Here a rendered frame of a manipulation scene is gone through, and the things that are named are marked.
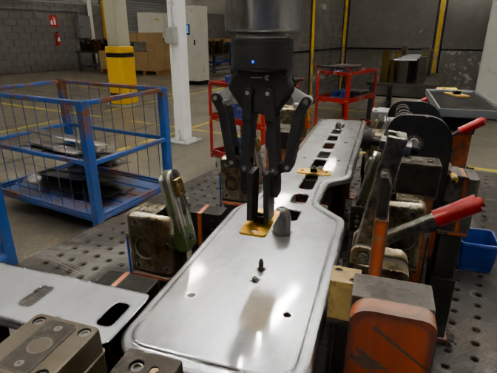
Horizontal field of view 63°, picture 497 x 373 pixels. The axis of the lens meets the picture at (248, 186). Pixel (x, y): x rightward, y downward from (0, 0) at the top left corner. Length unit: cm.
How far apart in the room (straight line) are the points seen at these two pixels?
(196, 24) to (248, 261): 1091
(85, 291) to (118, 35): 774
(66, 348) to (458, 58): 829
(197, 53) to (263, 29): 1097
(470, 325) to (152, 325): 78
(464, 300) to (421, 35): 758
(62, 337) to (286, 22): 39
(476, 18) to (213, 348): 819
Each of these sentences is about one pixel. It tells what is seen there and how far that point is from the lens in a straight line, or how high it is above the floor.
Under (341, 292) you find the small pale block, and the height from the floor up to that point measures 105.
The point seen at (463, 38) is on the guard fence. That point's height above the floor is 125.
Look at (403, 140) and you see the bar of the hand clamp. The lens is 49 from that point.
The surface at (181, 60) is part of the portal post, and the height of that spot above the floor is 102.
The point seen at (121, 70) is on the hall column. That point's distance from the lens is 820.
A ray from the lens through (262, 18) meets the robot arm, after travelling 47.
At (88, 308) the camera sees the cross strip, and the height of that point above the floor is 100.
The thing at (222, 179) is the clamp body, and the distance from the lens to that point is 100.
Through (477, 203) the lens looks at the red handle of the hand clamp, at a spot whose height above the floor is 114.
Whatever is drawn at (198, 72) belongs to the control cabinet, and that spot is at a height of 32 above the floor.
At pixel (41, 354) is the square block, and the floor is 106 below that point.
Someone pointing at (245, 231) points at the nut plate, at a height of 108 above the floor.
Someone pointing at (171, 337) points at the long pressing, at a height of 100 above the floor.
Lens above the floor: 132
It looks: 21 degrees down
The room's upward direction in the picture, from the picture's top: straight up
